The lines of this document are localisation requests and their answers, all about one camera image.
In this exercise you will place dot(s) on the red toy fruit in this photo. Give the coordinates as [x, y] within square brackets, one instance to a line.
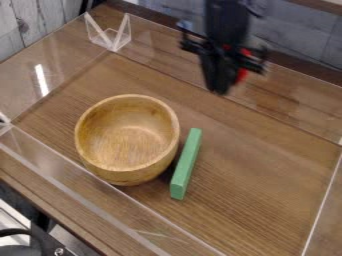
[238, 54]

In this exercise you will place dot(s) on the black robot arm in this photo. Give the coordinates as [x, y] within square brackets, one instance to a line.
[228, 16]

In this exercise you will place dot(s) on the wooden bowl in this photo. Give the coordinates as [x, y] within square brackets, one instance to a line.
[127, 138]

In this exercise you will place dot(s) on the clear acrylic front wall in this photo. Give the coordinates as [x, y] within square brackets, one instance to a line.
[109, 220]

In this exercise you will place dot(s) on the green rectangular block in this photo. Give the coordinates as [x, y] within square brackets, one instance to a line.
[185, 163]

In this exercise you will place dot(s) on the black metal bracket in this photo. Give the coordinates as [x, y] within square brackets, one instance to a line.
[47, 244]

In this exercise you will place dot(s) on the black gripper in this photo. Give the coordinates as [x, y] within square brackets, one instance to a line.
[222, 73]

